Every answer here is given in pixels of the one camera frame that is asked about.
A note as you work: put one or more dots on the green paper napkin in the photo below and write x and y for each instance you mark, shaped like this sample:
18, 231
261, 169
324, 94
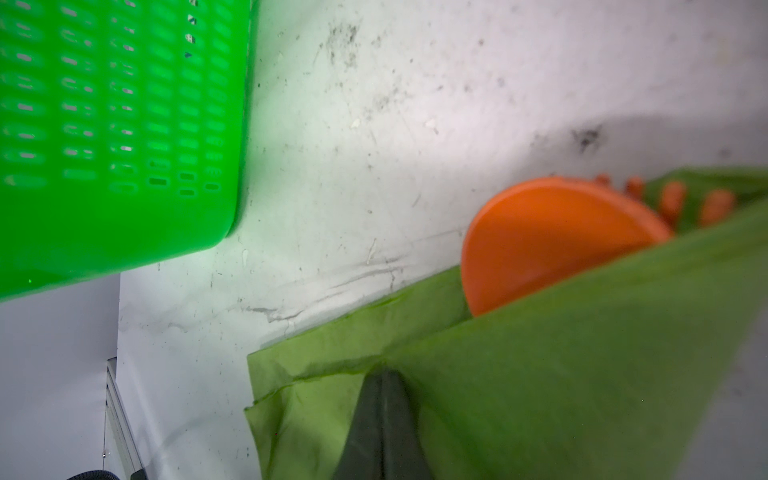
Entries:
604, 375

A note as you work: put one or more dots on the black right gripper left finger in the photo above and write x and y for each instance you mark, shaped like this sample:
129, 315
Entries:
362, 456

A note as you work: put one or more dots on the orange plastic fork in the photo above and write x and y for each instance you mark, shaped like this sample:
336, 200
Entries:
680, 207

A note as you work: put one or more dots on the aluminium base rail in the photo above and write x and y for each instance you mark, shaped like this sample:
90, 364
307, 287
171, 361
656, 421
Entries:
120, 454

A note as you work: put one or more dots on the bright green plastic basket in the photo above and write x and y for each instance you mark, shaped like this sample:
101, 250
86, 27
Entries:
121, 134

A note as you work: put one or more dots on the orange plastic spoon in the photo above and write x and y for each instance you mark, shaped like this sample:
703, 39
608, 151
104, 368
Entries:
543, 231

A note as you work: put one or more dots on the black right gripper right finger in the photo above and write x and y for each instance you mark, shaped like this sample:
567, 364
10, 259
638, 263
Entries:
403, 456

